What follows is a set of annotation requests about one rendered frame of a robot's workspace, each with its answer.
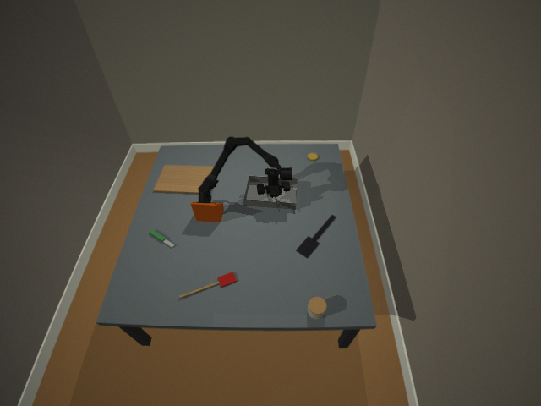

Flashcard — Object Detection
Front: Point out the grey canister with brown lid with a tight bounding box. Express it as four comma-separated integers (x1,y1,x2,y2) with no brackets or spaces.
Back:
307,297,327,320

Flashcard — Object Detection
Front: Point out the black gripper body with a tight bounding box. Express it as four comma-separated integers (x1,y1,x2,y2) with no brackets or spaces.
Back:
257,179,290,195

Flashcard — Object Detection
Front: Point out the red spatula with wooden handle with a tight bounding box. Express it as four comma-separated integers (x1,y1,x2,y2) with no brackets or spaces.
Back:
180,272,236,298

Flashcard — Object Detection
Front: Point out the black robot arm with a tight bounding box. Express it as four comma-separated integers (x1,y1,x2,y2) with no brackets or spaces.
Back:
198,137,292,203

